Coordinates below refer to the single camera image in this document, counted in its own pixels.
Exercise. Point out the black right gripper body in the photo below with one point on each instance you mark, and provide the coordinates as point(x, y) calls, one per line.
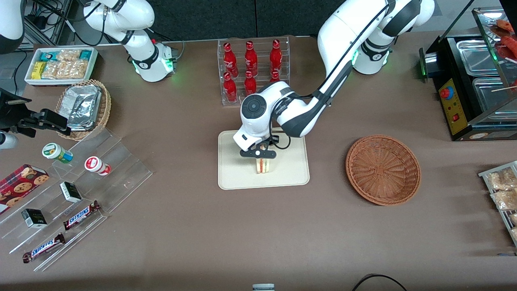
point(15, 116)

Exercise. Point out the triangular sandwich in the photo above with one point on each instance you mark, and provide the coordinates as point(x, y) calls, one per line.
point(262, 166)

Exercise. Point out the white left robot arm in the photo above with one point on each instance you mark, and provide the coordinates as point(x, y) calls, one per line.
point(343, 32)

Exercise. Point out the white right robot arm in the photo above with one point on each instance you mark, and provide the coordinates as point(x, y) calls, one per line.
point(141, 52)

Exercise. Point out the cream plastic tray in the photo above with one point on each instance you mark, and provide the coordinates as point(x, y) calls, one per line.
point(291, 169)

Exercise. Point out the small tan wicker basket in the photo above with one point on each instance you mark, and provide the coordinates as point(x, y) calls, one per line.
point(105, 105)

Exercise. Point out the round brown wicker basket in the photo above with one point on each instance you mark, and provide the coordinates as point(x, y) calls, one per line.
point(381, 169)

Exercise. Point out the silver foil packet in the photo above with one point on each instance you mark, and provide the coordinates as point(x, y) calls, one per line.
point(83, 99)
point(80, 122)

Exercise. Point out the green lid white cup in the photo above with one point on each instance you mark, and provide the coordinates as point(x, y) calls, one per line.
point(54, 151)

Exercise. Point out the white rectangular snack bin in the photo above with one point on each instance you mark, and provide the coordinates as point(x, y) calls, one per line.
point(60, 82)

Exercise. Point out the clear cracker bag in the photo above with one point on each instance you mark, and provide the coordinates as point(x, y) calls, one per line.
point(76, 69)
point(68, 55)
point(52, 70)

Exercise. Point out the yellow snack pack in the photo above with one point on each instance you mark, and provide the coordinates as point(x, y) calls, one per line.
point(38, 70)

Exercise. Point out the red lid white cup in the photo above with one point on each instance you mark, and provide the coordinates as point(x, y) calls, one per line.
point(95, 165)

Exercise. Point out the clear acrylic bottle rack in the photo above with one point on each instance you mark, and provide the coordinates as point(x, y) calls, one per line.
point(238, 103)

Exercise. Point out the teal snack pack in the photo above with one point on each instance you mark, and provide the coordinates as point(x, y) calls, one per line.
point(48, 55)
point(85, 54)

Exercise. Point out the small black box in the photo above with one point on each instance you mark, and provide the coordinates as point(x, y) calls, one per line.
point(70, 192)
point(34, 218)

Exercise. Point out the red cookie box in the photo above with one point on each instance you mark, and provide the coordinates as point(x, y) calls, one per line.
point(22, 186)

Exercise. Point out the red cola bottle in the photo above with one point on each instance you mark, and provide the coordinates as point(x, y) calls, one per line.
point(251, 58)
point(230, 89)
point(230, 60)
point(276, 56)
point(250, 84)
point(275, 76)

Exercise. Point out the clear acrylic stepped stand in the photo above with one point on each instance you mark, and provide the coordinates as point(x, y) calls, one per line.
point(121, 169)

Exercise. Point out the brown snickers bar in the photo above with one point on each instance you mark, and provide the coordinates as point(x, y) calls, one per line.
point(43, 248)
point(80, 215)

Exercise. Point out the small grey object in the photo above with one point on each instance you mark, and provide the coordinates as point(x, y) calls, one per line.
point(263, 287)

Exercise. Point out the black glass food warmer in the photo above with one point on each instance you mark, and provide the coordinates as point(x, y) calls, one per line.
point(458, 125)

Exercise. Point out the steel warmer pan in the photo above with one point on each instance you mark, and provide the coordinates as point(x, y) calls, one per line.
point(488, 95)
point(476, 56)

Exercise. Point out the clear bag of snacks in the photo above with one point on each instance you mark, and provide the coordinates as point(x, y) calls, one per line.
point(505, 199)
point(501, 180)

